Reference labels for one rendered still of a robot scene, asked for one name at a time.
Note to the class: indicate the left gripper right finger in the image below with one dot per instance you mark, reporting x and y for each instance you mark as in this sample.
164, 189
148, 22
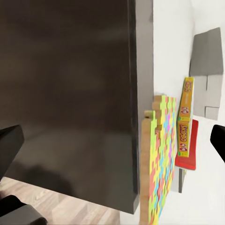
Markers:
217, 139

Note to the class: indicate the toy box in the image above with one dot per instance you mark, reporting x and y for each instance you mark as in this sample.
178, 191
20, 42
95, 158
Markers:
207, 67

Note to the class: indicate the desk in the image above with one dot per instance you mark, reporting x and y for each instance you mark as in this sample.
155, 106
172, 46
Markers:
78, 75

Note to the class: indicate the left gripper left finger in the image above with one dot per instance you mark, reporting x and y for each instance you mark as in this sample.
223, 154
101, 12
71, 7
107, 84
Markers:
11, 140

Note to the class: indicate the swivel chair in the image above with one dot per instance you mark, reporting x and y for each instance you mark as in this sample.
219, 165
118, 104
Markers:
189, 163

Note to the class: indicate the board game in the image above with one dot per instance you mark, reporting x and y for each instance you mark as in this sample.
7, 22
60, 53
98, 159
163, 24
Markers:
185, 117

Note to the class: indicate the jigsaw puzzle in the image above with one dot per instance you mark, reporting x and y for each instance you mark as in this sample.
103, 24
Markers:
157, 157

